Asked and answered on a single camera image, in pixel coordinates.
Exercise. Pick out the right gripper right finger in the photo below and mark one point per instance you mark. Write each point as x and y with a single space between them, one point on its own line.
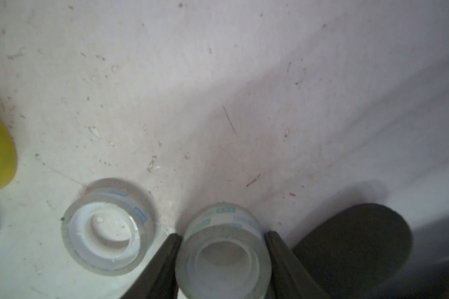
290 280

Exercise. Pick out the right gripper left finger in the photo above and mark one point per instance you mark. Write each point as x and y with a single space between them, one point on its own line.
158 280

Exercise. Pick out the clear tape roll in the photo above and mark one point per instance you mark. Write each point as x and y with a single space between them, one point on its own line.
223 255
109 229

